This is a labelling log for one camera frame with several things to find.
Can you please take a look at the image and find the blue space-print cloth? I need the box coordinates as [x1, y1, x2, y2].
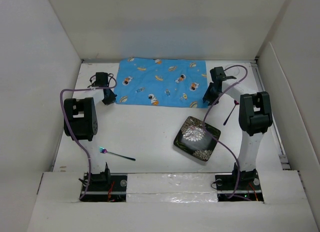
[114, 57, 208, 108]

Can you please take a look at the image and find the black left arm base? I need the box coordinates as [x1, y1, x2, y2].
[79, 164, 128, 203]

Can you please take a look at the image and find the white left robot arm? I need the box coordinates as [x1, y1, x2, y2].
[60, 72, 117, 191]

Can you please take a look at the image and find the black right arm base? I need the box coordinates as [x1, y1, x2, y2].
[211, 164, 264, 202]

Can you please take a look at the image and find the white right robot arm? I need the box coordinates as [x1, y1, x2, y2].
[202, 65, 273, 189]

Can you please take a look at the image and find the clear plastic cup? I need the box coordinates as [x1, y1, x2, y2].
[224, 64, 242, 77]

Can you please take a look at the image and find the purple iridescent spoon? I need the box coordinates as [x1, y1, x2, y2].
[223, 100, 239, 126]

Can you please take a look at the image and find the iridescent fork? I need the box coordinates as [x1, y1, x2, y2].
[99, 147, 136, 161]

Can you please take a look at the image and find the black floral square plate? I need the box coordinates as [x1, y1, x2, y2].
[173, 116, 221, 162]

